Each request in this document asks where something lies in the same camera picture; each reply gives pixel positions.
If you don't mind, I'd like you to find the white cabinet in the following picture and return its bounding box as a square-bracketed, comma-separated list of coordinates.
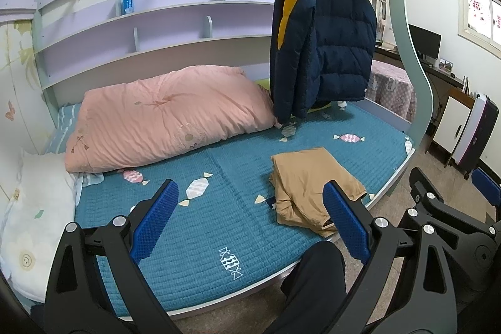
[432, 88, 476, 162]

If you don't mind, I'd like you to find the white printed pillow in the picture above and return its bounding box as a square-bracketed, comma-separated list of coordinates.
[0, 150, 79, 303]

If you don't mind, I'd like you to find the lilac wall shelf unit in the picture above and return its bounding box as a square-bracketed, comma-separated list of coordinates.
[33, 0, 282, 104]

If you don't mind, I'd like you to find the dark desk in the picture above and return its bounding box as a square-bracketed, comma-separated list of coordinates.
[374, 44, 476, 92]

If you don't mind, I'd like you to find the mint bunk bed frame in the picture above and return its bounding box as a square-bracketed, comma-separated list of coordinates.
[0, 0, 435, 321]

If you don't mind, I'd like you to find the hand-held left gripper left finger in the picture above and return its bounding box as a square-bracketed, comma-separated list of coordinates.
[44, 179, 180, 334]

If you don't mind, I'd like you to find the table with pink patterned cloth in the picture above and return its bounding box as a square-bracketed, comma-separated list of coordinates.
[366, 60, 416, 123]

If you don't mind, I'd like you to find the black computer monitor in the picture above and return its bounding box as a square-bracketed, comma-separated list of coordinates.
[407, 24, 442, 61]

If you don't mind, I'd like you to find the window with red decorations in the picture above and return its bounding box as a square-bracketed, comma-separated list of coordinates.
[456, 0, 501, 59]

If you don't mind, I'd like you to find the person's leg in dark trousers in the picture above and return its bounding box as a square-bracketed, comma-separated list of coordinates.
[262, 240, 347, 334]

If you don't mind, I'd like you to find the navy and yellow puffer jacket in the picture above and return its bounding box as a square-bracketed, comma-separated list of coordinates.
[270, 0, 377, 125]

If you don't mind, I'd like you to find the pink quilt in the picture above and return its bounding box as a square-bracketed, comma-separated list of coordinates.
[65, 65, 280, 174]

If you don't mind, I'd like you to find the teal quilted bed cover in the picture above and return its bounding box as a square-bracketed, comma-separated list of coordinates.
[74, 101, 415, 319]

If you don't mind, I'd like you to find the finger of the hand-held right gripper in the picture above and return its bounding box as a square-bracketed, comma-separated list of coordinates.
[472, 167, 501, 222]
[399, 167, 494, 241]

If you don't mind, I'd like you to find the blue striped pillow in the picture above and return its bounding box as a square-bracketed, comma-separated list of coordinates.
[45, 103, 104, 186]

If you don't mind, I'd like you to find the tan shirt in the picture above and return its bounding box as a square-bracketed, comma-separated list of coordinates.
[269, 147, 369, 238]

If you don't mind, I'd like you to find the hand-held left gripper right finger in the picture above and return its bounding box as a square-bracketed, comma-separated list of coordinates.
[323, 181, 458, 334]

